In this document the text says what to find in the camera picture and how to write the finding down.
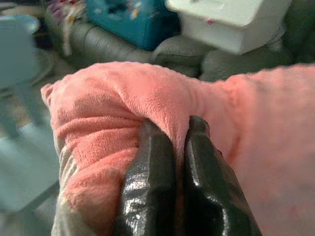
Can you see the purple patterned blanket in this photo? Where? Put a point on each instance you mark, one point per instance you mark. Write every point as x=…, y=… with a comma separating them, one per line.
x=66, y=9

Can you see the light blue child chair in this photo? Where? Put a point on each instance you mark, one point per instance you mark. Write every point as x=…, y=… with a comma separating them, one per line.
x=22, y=152

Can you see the grey-green leather sofa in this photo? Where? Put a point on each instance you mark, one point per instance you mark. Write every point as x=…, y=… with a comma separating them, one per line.
x=108, y=46

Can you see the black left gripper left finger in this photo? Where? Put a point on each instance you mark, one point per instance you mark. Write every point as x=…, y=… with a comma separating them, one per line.
x=150, y=177

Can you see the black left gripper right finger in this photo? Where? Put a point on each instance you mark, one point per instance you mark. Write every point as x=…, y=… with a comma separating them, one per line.
x=209, y=182

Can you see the white plastic storage box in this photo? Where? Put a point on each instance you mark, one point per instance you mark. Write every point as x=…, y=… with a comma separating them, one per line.
x=233, y=24

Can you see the pink fleece pillow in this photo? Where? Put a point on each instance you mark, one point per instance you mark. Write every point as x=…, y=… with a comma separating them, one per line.
x=258, y=137

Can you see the teal storage box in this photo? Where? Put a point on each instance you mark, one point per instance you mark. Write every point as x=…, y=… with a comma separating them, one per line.
x=137, y=24

